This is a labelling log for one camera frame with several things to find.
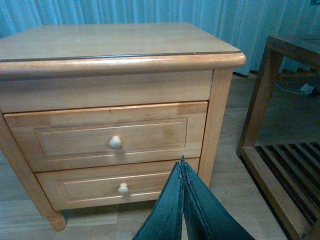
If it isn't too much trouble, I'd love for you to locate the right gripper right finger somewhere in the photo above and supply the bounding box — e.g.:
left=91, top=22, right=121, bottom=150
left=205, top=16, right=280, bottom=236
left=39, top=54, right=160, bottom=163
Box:
left=180, top=157, right=253, bottom=240

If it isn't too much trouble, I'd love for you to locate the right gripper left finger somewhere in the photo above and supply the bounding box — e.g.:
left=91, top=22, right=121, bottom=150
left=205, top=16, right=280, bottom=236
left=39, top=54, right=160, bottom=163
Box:
left=133, top=162, right=184, bottom=240

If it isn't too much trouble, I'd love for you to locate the nightstand drawer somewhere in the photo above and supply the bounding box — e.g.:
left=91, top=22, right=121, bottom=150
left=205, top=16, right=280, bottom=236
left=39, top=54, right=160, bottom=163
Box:
left=4, top=101, right=207, bottom=172
left=34, top=157, right=201, bottom=211

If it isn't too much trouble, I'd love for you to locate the lower drawer round knob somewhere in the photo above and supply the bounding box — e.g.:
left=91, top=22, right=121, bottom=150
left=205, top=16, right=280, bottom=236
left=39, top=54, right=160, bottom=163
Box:
left=117, top=183, right=129, bottom=195

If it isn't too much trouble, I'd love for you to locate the drawer round knob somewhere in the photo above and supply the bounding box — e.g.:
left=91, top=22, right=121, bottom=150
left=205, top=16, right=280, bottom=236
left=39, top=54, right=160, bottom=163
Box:
left=109, top=136, right=123, bottom=150
left=117, top=183, right=129, bottom=195

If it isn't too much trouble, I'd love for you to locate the upper drawer round knob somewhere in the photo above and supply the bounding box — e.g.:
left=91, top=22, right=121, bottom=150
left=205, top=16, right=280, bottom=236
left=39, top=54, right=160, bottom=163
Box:
left=109, top=136, right=123, bottom=150

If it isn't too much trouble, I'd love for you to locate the dark wooden side table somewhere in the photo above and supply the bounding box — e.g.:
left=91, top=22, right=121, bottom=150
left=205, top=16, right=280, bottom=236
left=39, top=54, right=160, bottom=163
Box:
left=237, top=34, right=320, bottom=240

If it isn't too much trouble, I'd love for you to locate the light wooden nightstand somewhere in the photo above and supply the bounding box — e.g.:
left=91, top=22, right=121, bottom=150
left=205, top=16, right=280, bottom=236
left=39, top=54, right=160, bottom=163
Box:
left=0, top=22, right=246, bottom=231

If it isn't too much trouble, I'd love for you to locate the white pleated curtain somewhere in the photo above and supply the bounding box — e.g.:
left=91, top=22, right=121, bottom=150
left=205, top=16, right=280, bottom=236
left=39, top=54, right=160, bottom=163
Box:
left=0, top=0, right=320, bottom=75

